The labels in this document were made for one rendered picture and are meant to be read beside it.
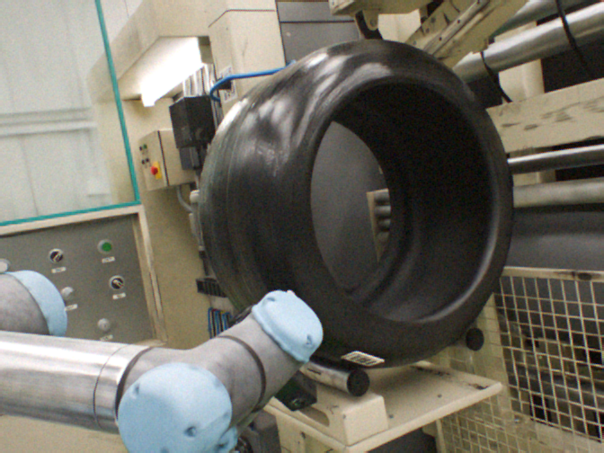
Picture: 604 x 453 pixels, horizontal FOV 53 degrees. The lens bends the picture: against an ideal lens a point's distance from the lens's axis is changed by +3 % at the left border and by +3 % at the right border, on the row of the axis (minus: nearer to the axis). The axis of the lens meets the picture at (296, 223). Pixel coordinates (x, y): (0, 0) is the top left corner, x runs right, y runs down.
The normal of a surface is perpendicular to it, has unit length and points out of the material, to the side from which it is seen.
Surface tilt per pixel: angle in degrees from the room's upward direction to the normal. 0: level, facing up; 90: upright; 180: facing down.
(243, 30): 90
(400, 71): 80
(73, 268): 90
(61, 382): 66
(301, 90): 56
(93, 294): 90
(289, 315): 51
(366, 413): 90
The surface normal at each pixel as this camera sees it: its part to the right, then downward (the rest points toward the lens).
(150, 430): -0.42, 0.13
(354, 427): 0.49, -0.03
